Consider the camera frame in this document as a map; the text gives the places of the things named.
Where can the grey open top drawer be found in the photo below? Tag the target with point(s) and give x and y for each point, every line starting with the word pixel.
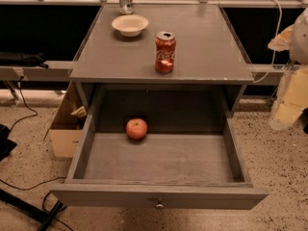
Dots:
pixel 189 157

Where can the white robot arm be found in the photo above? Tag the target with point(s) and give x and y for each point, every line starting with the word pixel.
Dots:
pixel 298 50

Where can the cardboard box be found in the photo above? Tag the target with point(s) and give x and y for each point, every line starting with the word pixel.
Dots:
pixel 66 127

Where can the red apple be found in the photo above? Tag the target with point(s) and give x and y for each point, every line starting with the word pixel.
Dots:
pixel 136 128

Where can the white bowl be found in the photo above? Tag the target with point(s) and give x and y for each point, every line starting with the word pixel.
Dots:
pixel 130 25

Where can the black object at left edge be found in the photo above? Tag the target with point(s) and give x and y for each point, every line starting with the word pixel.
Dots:
pixel 6 145

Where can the black bag on rail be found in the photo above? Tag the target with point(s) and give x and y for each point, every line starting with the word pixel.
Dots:
pixel 23 59

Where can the metal frame rail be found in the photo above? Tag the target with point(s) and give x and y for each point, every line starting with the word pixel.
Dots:
pixel 57 71

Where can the black stand base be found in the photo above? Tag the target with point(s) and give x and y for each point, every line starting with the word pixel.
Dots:
pixel 43 218

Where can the metal drawer knob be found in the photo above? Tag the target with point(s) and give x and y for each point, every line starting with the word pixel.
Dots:
pixel 159 205

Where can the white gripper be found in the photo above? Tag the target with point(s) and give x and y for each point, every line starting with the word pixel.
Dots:
pixel 299 38

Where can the red coca-cola can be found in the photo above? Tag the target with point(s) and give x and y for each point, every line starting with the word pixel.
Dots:
pixel 165 51

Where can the grey cabinet counter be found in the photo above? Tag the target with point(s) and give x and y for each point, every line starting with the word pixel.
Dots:
pixel 182 44

